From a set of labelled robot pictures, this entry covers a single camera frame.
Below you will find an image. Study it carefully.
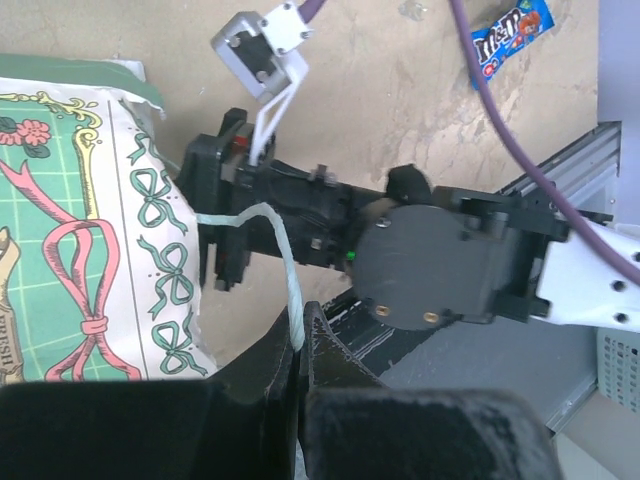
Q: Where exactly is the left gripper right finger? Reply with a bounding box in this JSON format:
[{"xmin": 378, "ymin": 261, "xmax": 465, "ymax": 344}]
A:
[{"xmin": 301, "ymin": 302, "xmax": 563, "ymax": 479}]

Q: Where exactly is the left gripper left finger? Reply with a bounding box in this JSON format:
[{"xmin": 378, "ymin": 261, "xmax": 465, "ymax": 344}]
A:
[{"xmin": 1, "ymin": 314, "xmax": 299, "ymax": 479}]

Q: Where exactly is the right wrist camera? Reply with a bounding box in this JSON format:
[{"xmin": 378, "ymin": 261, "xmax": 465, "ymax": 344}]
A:
[{"xmin": 210, "ymin": 1, "xmax": 313, "ymax": 166}]

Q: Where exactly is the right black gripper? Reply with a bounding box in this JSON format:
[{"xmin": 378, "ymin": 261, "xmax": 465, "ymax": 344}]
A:
[{"xmin": 174, "ymin": 107, "xmax": 351, "ymax": 294}]

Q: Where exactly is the blue M&M's candy bag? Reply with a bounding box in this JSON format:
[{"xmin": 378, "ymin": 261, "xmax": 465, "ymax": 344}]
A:
[{"xmin": 471, "ymin": 0, "xmax": 555, "ymax": 82}]

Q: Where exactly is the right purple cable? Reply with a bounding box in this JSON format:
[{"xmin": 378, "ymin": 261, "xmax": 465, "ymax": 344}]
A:
[{"xmin": 297, "ymin": 0, "xmax": 640, "ymax": 286}]

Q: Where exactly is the grey perforated plastic basket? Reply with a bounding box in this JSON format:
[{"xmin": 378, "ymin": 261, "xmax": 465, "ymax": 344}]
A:
[{"xmin": 596, "ymin": 328, "xmax": 640, "ymax": 416}]

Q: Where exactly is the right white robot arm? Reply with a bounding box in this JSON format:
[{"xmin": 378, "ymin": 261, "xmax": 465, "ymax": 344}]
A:
[{"xmin": 176, "ymin": 108, "xmax": 639, "ymax": 332}]

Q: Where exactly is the aluminium frame rail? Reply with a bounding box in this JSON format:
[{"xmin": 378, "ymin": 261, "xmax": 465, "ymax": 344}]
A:
[{"xmin": 539, "ymin": 121, "xmax": 622, "ymax": 225}]

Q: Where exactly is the green floral paper bag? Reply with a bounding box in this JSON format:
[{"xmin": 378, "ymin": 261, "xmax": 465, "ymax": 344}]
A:
[{"xmin": 1, "ymin": 54, "xmax": 249, "ymax": 386}]

